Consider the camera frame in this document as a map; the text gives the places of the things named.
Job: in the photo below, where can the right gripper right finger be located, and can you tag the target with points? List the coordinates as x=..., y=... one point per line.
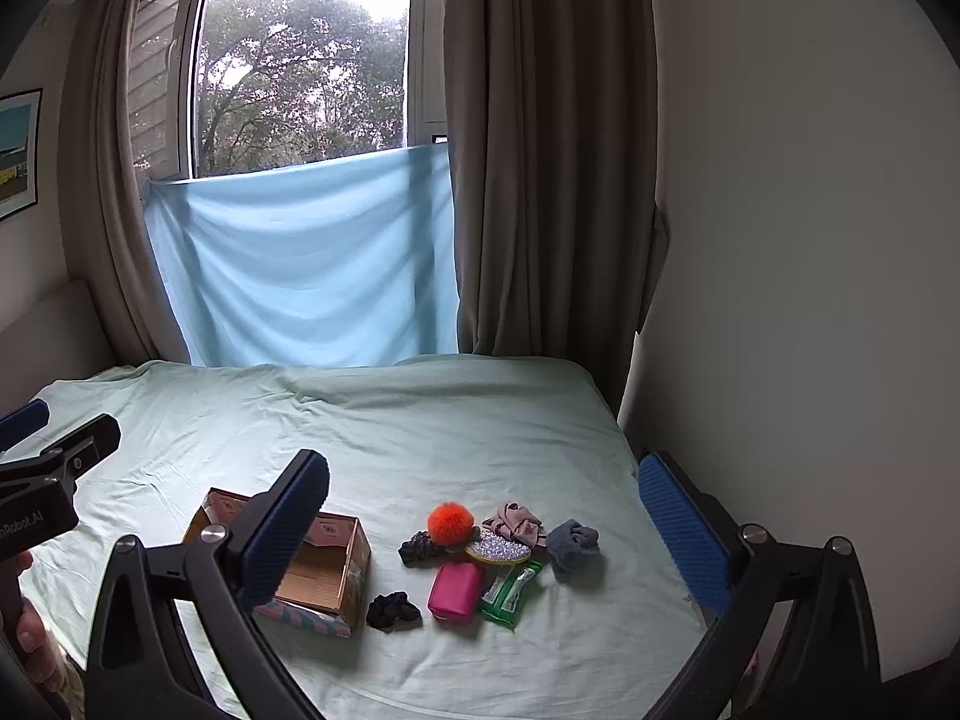
x=826, y=661

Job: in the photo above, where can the silver glitter yellow sponge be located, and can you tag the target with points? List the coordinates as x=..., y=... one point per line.
x=495, y=550

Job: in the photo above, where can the cardboard box patterned lining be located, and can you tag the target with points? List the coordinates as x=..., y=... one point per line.
x=324, y=588

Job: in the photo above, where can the grey-blue fuzzy sock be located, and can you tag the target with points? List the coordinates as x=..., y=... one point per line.
x=572, y=545

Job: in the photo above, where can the plain black scrunchie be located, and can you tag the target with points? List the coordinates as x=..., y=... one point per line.
x=392, y=611

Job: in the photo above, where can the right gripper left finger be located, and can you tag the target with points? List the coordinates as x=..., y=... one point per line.
x=140, y=663

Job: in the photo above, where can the brown right curtain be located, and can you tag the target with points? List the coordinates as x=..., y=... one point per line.
x=552, y=111

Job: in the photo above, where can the framed wall picture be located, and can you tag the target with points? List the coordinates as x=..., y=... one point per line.
x=19, y=134

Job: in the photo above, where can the green wet wipes pack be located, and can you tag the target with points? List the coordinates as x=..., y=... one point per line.
x=503, y=601

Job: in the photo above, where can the light blue hanging cloth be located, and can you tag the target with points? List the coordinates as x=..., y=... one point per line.
x=333, y=264

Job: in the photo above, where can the brown left curtain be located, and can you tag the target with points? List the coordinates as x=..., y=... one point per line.
x=105, y=240

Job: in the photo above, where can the beige headboard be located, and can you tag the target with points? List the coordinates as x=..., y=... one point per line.
x=60, y=338

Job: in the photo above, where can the window with white frame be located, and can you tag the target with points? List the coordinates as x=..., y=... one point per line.
x=221, y=87

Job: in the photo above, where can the pink fabric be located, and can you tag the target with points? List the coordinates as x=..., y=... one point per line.
x=515, y=522

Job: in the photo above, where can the orange fluffy pompom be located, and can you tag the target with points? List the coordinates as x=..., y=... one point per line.
x=450, y=524

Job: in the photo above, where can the brown curtain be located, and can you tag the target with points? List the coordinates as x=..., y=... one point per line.
x=105, y=240
x=552, y=111

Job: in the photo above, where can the person's left hand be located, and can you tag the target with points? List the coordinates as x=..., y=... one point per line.
x=44, y=662

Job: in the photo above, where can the magenta zip pouch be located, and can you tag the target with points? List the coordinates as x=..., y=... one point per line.
x=455, y=592

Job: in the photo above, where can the pale green bed sheet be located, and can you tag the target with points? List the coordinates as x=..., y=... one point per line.
x=604, y=643

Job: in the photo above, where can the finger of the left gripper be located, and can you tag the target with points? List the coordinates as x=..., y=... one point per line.
x=86, y=446
x=22, y=423

